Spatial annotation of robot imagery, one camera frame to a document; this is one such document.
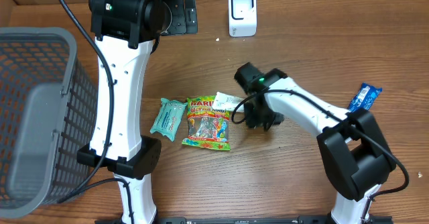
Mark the Haribo gummy candy bag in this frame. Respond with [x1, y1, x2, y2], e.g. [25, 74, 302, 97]
[182, 95, 231, 151]

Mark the white tube with gold cap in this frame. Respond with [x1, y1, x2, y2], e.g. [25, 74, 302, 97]
[212, 92, 243, 112]

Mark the grey plastic basket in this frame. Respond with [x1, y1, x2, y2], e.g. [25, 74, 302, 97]
[1, 27, 97, 219]

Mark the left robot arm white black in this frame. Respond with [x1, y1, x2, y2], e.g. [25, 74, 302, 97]
[76, 0, 198, 223]

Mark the teal wet wipes pack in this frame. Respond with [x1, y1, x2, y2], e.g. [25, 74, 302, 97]
[149, 98, 187, 142]

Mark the blue snack wrapper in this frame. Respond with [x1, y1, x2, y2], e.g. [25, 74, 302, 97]
[348, 82, 383, 112]

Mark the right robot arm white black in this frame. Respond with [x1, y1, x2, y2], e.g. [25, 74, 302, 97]
[234, 62, 397, 223]

